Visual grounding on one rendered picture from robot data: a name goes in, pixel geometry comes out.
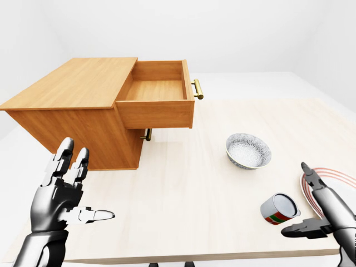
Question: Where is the grey tin with red label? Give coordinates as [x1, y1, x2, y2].
[260, 192, 301, 226]

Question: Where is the open wooden drawer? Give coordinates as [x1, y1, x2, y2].
[115, 59, 195, 130]

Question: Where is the patterned grey bowl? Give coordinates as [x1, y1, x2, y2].
[225, 132, 272, 170]

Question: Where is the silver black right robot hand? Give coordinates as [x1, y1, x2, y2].
[280, 161, 356, 239]

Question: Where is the wooden cabinet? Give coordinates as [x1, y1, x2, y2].
[0, 57, 145, 171]

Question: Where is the white plate with red rings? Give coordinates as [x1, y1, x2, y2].
[299, 167, 356, 219]

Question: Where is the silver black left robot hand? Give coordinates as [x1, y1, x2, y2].
[29, 137, 116, 233]

